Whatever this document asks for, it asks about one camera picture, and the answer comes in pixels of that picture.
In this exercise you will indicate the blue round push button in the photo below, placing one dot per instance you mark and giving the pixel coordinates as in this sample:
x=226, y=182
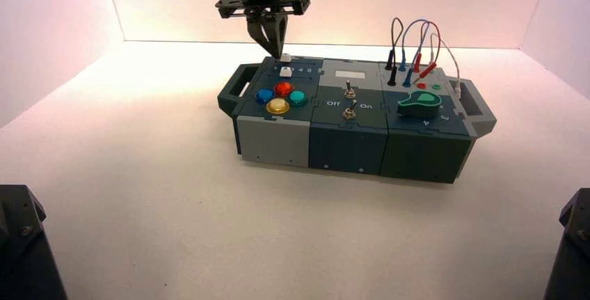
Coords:
x=264, y=96

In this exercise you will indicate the blue grey control box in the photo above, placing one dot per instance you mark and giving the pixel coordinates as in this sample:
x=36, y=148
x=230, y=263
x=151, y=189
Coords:
x=345, y=141

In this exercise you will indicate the metal toggle switch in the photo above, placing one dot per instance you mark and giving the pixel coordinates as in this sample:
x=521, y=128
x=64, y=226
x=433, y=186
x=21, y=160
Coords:
x=349, y=92
x=349, y=114

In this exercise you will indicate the red round push button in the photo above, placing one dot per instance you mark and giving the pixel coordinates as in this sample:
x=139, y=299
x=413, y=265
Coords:
x=283, y=89

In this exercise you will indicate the green round push button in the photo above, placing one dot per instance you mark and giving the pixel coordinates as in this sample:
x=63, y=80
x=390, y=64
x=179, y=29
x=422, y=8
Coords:
x=298, y=98

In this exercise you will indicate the yellow round push button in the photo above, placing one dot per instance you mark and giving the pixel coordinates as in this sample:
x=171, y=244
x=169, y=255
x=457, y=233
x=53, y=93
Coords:
x=278, y=106

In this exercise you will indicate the green rotary knob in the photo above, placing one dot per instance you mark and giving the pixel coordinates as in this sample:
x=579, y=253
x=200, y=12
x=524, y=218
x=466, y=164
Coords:
x=417, y=104

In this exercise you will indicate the white slider knob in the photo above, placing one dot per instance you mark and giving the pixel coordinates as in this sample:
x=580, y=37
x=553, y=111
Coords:
x=286, y=72
x=286, y=57

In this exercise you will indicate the small green round socket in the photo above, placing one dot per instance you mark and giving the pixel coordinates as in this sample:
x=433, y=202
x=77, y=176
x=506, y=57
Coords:
x=436, y=86

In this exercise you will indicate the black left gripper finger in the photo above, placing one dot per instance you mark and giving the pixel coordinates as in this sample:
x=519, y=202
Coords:
x=259, y=30
x=279, y=35

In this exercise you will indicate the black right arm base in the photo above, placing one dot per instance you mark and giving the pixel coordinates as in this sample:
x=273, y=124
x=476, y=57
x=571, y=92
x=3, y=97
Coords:
x=571, y=252

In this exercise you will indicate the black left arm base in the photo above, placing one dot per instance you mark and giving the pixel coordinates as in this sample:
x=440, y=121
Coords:
x=23, y=252

